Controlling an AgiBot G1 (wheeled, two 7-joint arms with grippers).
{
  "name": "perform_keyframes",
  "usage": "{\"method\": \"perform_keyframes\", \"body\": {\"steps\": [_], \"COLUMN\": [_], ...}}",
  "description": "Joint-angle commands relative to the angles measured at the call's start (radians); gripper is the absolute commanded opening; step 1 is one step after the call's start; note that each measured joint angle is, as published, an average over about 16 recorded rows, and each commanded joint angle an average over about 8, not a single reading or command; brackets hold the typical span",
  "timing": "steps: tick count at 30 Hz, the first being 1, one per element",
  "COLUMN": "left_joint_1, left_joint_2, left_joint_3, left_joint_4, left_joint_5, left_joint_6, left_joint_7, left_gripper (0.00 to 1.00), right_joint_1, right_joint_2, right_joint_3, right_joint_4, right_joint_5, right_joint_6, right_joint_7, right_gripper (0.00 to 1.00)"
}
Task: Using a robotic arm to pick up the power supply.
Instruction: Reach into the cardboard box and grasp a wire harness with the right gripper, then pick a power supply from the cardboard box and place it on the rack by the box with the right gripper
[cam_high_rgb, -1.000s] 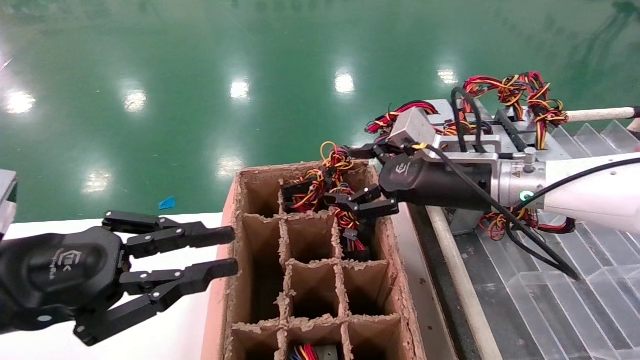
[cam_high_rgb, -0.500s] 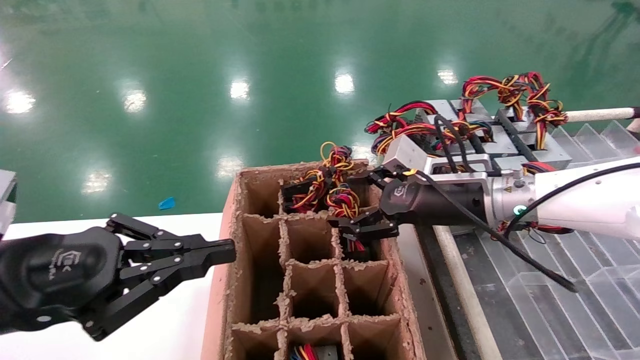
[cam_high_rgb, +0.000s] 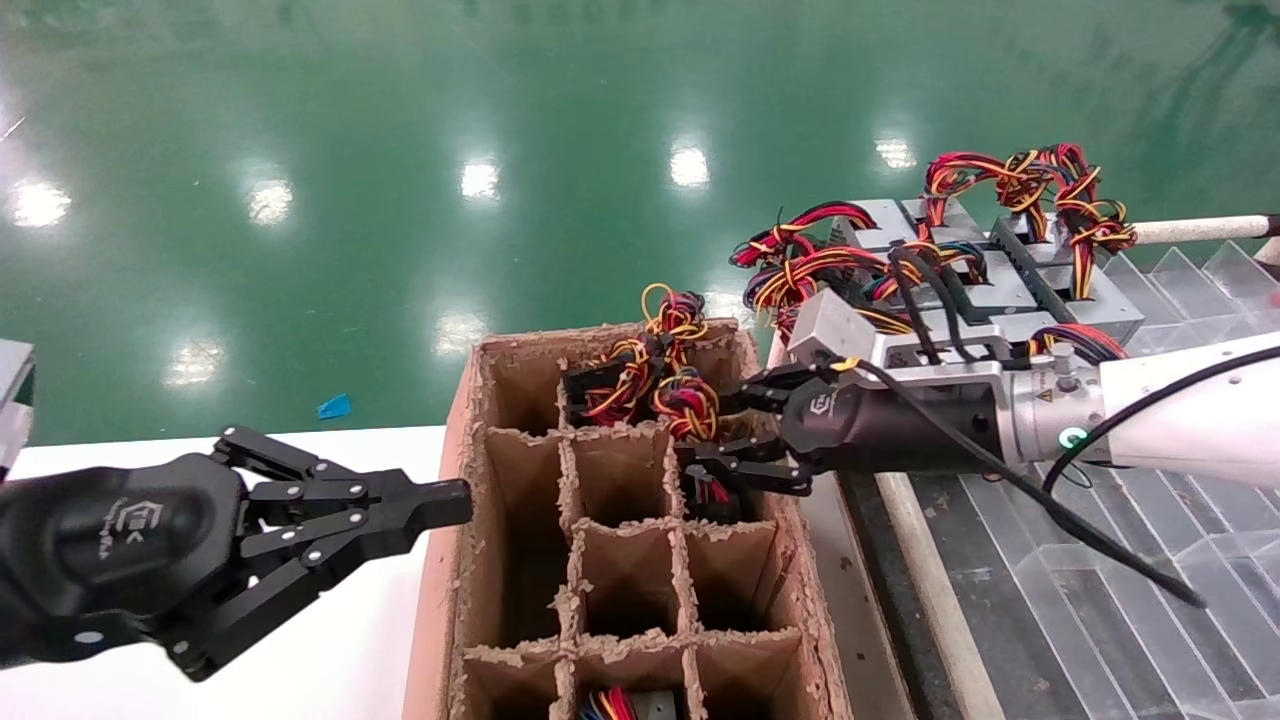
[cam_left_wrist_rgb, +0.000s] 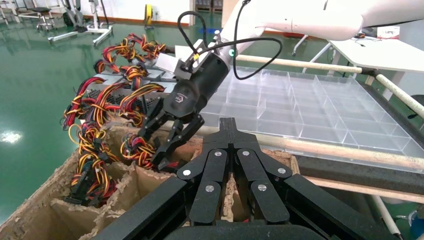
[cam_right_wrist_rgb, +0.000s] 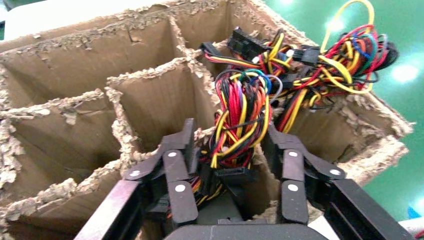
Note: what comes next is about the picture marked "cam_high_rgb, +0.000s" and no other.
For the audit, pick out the dark metal frame rail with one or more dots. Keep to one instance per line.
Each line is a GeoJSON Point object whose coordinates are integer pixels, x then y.
{"type": "Point", "coordinates": [890, 600]}

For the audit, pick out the white horizontal pipe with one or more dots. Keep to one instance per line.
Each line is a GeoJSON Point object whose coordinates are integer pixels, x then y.
{"type": "Point", "coordinates": [1200, 229]}

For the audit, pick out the small blue scrap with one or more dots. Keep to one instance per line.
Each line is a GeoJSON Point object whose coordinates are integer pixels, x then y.
{"type": "Point", "coordinates": [335, 407]}

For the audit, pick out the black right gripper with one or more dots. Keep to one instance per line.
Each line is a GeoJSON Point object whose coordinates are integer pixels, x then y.
{"type": "Point", "coordinates": [900, 430]}

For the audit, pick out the brown cardboard box with dividers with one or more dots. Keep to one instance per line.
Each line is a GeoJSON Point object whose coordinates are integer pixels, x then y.
{"type": "Point", "coordinates": [520, 500]}

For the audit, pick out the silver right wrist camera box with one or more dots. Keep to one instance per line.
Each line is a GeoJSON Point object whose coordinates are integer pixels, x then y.
{"type": "Point", "coordinates": [825, 330]}

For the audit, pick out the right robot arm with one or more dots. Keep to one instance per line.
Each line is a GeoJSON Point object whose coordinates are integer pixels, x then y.
{"type": "Point", "coordinates": [1190, 420]}

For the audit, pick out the black pipe connector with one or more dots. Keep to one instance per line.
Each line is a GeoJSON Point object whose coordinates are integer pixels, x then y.
{"type": "Point", "coordinates": [1270, 225]}

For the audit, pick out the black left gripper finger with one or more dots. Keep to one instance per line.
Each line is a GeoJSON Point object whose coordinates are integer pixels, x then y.
{"type": "Point", "coordinates": [400, 530]}
{"type": "Point", "coordinates": [400, 490]}

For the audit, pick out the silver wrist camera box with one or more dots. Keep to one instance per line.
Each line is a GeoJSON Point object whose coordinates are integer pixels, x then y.
{"type": "Point", "coordinates": [12, 400]}
{"type": "Point", "coordinates": [825, 330]}

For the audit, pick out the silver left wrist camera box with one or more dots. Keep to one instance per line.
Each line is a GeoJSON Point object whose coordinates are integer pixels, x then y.
{"type": "Point", "coordinates": [12, 400]}

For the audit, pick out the clear plastic divider tray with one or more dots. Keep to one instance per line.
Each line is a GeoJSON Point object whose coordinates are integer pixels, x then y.
{"type": "Point", "coordinates": [1100, 640]}

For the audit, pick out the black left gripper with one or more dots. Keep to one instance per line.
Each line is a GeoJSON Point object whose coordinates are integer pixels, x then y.
{"type": "Point", "coordinates": [100, 540]}

